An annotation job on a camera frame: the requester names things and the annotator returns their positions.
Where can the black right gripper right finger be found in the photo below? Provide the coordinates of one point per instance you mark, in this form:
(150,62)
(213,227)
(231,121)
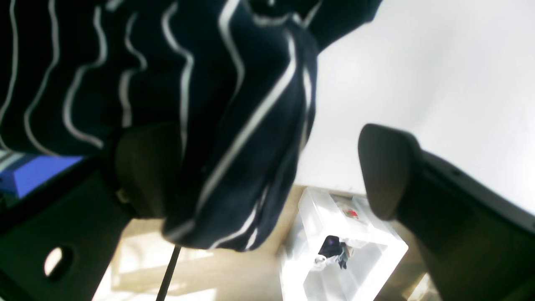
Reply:
(476,245)

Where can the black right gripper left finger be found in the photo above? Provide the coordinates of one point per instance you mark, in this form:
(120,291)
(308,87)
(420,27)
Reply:
(57,243)

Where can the navy white striped T-shirt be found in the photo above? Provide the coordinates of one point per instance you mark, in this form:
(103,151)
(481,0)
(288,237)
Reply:
(238,78)

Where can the blue bin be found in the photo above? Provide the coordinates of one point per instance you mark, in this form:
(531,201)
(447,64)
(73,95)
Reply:
(21,174)

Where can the clear plastic storage box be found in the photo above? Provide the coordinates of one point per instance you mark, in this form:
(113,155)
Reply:
(337,250)

